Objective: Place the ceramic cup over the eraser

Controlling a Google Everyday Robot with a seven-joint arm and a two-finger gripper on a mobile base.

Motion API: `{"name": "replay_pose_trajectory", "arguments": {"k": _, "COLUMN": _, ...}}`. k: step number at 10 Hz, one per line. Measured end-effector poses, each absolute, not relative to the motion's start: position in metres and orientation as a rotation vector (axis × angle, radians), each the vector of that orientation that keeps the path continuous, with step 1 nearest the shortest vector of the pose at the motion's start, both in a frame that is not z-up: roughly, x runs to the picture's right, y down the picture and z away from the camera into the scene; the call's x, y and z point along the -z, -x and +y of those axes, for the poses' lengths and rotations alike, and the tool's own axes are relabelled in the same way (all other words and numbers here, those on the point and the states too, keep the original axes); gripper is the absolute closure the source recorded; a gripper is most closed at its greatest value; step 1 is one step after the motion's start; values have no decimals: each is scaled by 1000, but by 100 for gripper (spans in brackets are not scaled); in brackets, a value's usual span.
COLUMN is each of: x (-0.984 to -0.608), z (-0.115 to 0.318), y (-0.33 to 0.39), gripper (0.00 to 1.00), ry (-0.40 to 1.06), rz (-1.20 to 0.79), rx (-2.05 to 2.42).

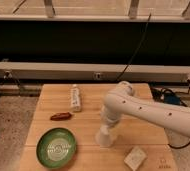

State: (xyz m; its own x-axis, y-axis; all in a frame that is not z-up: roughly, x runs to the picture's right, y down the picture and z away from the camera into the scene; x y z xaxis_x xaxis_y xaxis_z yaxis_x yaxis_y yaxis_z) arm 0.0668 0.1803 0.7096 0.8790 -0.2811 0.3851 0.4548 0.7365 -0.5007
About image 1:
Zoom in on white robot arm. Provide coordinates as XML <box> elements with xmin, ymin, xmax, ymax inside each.
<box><xmin>101</xmin><ymin>81</ymin><xmax>190</xmax><ymax>137</ymax></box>

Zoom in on green ceramic bowl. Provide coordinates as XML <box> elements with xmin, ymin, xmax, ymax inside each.
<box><xmin>36</xmin><ymin>127</ymin><xmax>77</xmax><ymax>169</ymax></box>

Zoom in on white plastic bottle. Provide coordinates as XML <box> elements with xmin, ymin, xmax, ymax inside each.
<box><xmin>70</xmin><ymin>84</ymin><xmax>82</xmax><ymax>112</ymax></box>

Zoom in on wooden table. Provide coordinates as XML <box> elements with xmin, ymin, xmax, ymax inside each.
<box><xmin>18</xmin><ymin>84</ymin><xmax>177</xmax><ymax>171</ymax></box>

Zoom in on red-brown chili pepper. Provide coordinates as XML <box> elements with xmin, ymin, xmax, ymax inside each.
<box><xmin>50</xmin><ymin>112</ymin><xmax>72</xmax><ymax>121</ymax></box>

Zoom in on wall power outlet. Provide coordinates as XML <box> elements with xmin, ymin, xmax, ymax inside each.
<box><xmin>94</xmin><ymin>72</ymin><xmax>102</xmax><ymax>80</ymax></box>

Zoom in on black cables on floor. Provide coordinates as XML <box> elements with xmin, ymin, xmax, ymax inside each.
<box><xmin>151</xmin><ymin>79</ymin><xmax>190</xmax><ymax>108</ymax></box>

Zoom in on black cable on wall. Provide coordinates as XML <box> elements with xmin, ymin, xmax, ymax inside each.
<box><xmin>116</xmin><ymin>12</ymin><xmax>153</xmax><ymax>82</ymax></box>

